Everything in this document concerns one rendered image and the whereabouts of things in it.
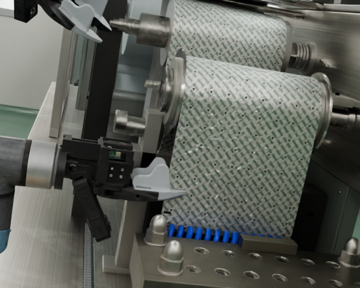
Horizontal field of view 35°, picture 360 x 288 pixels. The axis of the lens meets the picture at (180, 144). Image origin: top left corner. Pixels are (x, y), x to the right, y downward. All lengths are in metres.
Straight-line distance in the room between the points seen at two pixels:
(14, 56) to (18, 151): 5.65
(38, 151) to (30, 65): 5.64
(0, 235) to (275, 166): 0.46
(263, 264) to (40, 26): 5.73
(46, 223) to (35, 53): 5.31
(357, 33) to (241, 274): 0.51
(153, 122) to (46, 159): 0.21
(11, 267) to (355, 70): 0.71
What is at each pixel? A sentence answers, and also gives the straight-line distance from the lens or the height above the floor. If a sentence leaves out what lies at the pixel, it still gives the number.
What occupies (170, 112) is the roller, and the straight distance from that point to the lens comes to 0.93.
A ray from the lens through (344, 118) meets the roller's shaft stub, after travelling 1.05.
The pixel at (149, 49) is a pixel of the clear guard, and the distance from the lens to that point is 1.94.
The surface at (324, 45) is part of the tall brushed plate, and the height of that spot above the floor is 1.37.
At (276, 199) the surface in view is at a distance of 1.00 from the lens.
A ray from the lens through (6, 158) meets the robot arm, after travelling 0.90.
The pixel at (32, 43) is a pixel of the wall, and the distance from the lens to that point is 6.50.
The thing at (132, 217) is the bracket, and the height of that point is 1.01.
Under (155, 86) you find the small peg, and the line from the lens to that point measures 0.98.
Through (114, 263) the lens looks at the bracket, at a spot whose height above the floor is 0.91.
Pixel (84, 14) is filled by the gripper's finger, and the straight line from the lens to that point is 1.01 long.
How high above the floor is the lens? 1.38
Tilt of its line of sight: 13 degrees down
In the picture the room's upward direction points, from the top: 11 degrees clockwise
